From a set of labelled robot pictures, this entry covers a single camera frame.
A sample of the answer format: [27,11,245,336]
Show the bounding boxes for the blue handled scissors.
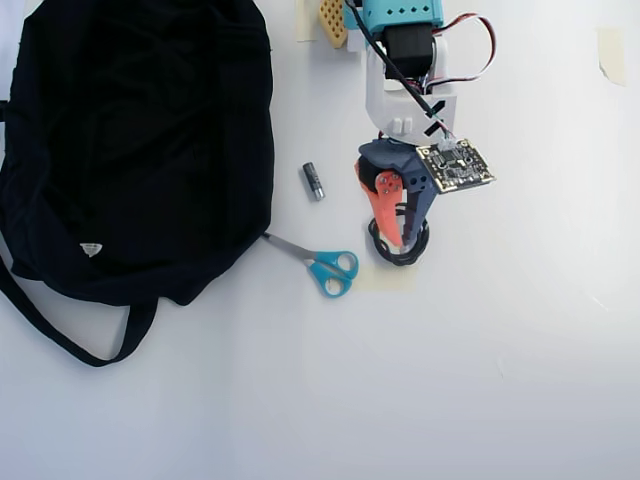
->
[262,233,360,300]

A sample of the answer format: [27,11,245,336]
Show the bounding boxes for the camera circuit board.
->
[416,138,499,194]

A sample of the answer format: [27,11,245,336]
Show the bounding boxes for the black braided cable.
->
[368,202,431,268]

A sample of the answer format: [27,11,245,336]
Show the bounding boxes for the black fabric bag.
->
[0,0,277,369]

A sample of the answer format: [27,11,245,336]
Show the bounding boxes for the black silver battery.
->
[301,161,327,203]

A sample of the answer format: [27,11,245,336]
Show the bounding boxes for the beige masking tape strip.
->
[596,27,627,87]
[358,262,420,294]
[293,0,321,43]

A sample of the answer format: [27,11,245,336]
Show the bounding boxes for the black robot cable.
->
[348,0,449,137]

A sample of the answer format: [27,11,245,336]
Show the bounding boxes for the navy gripper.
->
[355,139,436,251]

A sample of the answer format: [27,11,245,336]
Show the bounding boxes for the red white black wire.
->
[428,14,500,85]

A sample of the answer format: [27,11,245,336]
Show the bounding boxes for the yellow perforated block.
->
[318,0,350,50]

